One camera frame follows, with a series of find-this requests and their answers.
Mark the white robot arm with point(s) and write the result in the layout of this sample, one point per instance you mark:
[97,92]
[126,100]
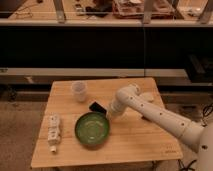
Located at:
[198,138]

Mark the clear plastic cup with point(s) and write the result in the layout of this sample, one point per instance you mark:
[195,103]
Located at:
[79,90]

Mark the white sponge block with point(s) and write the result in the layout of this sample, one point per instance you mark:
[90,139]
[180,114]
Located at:
[148,97]

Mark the black eraser block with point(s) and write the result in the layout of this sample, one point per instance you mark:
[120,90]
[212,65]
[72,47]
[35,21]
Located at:
[97,107]

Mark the green bowl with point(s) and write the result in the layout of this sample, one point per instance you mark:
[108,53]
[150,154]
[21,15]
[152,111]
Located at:
[92,129]

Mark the wooden table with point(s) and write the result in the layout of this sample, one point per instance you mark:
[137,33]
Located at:
[132,138]

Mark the white tube with cap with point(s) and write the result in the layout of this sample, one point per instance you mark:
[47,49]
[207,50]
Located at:
[54,137]

